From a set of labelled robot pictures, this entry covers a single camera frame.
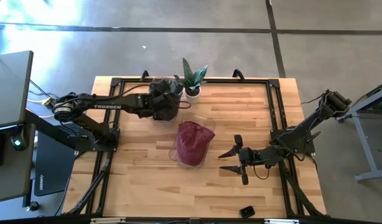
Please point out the black computer tower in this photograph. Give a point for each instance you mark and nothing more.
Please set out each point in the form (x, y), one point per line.
(54, 168)

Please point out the silver metal bracket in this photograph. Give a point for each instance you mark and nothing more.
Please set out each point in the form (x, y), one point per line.
(281, 221)
(108, 221)

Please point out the grey desk surface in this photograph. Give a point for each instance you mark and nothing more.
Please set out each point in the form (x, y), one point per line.
(10, 174)

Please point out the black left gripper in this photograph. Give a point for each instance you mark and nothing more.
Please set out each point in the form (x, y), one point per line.
(156, 105)

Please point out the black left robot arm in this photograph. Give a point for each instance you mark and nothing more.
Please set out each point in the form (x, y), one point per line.
(107, 106)

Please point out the dark green baseball cap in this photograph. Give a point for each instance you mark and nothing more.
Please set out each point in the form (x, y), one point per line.
(166, 84)

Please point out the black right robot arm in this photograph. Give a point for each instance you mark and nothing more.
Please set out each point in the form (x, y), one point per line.
(303, 130)

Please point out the maroon baseball cap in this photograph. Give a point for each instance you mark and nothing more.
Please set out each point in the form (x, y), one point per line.
(192, 143)

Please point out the grey metal table legs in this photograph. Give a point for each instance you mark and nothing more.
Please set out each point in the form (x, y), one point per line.
(365, 149)

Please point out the black metal table frame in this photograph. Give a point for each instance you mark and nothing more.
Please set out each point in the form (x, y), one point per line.
(222, 80)

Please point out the black caster wheel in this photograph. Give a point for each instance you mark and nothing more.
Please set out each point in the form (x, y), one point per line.
(33, 206)

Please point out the black device with green light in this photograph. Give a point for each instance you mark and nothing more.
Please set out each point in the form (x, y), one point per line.
(20, 137)

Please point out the potted plant in white pot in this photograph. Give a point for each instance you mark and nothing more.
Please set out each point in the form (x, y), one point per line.
(192, 96)

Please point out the grey flat panel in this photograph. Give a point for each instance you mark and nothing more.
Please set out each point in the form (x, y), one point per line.
(10, 87)

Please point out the small black box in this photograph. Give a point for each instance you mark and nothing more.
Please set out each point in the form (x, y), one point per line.
(247, 211)

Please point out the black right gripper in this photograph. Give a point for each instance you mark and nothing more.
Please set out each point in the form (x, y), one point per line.
(250, 157)

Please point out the black diagonal support beam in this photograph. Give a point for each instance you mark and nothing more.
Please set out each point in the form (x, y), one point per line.
(38, 123)

